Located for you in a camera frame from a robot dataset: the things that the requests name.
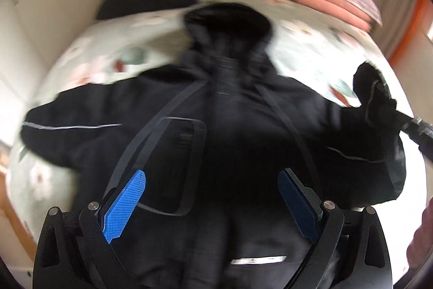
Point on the floral green bedspread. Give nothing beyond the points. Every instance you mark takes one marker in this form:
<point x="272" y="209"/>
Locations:
<point x="316" y="49"/>

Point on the window with orange frame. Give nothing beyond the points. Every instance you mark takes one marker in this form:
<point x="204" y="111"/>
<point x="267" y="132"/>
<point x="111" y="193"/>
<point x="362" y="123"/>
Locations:
<point x="421" y="20"/>

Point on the pink folded quilt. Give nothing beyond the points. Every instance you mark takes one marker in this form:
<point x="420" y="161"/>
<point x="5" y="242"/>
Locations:
<point x="342" y="10"/>

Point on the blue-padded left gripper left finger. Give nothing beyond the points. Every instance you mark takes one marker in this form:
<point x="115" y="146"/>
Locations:
<point x="102" y="222"/>

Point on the person's right hand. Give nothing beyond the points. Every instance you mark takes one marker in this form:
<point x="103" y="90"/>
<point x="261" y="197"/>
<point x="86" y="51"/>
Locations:
<point x="421" y="244"/>

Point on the black windbreaker jacket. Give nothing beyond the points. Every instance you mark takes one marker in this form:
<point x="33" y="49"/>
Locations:
<point x="214" y="132"/>

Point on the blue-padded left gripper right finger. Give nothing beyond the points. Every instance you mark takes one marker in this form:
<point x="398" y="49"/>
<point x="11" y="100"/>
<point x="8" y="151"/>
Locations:
<point x="320" y="222"/>

